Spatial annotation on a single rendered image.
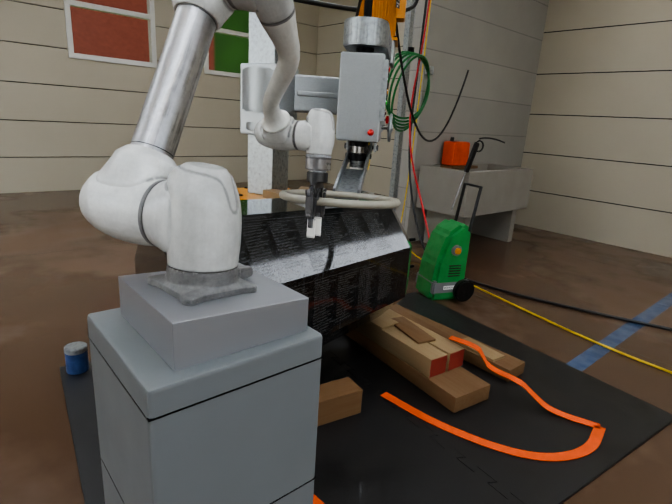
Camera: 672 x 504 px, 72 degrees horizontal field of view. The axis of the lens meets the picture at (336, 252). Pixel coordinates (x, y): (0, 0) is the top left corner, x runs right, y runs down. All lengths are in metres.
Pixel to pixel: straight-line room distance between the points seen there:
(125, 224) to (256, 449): 0.56
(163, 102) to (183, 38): 0.17
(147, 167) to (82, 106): 6.94
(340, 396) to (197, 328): 1.23
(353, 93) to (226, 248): 1.54
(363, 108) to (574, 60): 4.70
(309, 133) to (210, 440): 1.02
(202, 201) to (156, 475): 0.52
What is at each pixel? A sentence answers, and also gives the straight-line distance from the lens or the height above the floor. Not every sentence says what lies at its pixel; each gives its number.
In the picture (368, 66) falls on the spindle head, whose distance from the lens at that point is 2.41.
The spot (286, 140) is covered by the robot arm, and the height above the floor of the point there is 1.19.
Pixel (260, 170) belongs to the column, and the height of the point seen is 0.93.
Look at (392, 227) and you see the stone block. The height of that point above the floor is 0.77.
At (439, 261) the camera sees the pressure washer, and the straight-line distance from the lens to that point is 3.49.
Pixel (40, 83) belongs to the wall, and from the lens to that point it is 7.95.
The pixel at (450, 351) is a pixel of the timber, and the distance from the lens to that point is 2.42.
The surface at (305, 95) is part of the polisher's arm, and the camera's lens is 2.97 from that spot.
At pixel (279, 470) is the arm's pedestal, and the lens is 1.19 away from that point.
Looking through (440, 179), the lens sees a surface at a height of 0.74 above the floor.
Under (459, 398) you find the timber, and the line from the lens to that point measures 2.27.
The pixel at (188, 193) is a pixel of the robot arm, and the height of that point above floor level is 1.11.
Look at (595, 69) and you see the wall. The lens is 6.69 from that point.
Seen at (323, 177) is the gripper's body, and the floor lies 1.07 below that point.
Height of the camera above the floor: 1.27
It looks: 16 degrees down
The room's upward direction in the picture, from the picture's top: 4 degrees clockwise
